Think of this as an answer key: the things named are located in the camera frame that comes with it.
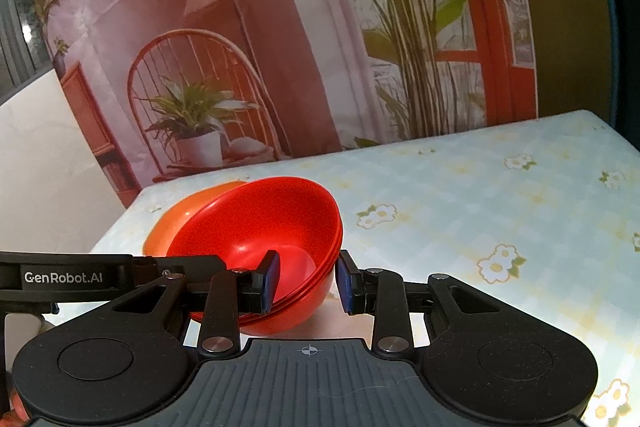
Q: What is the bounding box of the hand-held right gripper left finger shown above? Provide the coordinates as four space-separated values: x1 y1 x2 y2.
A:
111 249 281 356

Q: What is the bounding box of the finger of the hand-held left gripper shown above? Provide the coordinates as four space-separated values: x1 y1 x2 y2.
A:
132 255 227 282

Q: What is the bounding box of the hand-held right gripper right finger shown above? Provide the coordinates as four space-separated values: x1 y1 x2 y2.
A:
336 249 504 354

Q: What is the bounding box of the red bowl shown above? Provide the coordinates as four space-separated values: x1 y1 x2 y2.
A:
190 252 335 337
165 177 343 308

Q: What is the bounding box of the orange square plate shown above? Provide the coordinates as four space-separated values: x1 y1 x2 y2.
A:
142 181 249 258

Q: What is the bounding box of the floral checked tablecloth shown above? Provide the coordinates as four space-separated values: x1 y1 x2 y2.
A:
87 109 640 427

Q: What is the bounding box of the printed backdrop cloth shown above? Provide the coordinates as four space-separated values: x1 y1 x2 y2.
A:
24 0 542 208

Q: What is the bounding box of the dark window frame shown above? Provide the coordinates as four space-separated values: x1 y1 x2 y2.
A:
0 0 57 100

